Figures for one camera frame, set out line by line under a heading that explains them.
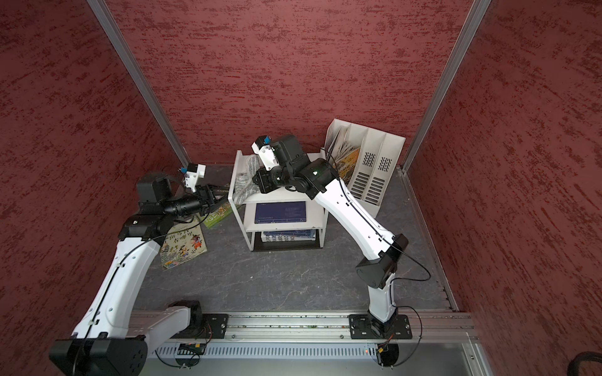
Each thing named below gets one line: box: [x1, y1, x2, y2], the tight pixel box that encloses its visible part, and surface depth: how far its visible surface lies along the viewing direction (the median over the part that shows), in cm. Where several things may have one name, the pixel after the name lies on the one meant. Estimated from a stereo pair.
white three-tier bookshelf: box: [228, 150, 329, 252], surface depth 81 cm
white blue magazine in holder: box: [333, 140, 355, 163], surface depth 98 cm
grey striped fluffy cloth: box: [233, 155, 264, 205], surface depth 66 cm
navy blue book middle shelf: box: [254, 201, 307, 225], surface depth 83 cm
